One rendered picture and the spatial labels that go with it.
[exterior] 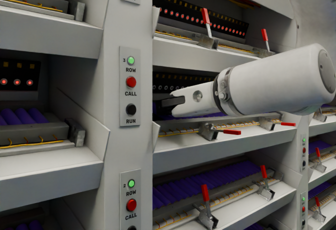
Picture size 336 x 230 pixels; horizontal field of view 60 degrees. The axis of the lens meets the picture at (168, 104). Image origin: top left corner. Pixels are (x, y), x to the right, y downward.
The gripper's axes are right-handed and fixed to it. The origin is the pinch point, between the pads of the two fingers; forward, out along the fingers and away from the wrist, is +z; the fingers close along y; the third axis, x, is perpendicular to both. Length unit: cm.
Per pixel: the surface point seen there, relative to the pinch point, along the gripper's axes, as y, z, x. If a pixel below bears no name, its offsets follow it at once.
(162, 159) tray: -7.9, -5.2, -10.1
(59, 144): -24.7, -2.0, -5.5
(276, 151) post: 50, 3, -15
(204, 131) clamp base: 6.3, -3.9, -6.1
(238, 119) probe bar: 23.3, -1.8, -4.1
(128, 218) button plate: -15.8, -4.7, -18.1
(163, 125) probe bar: -3.9, -2.2, -3.9
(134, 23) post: -14.5, -9.7, 12.1
